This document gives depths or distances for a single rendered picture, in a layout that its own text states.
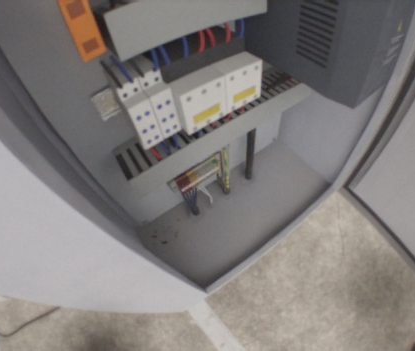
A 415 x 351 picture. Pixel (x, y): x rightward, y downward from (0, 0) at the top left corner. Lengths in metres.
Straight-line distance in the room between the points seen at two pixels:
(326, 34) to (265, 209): 0.35
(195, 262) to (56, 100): 0.35
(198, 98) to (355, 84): 0.14
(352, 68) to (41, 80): 0.28
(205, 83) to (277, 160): 0.37
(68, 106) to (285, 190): 0.42
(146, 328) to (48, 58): 1.09
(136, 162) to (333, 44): 0.24
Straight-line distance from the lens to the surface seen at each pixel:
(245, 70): 0.22
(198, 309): 0.84
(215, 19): 0.21
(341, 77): 0.22
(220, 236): 0.44
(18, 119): 0.23
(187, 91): 0.19
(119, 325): 1.21
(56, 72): 0.23
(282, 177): 0.51
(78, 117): 0.26
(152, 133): 0.21
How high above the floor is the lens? 1.07
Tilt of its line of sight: 56 degrees down
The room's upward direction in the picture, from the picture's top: 11 degrees counter-clockwise
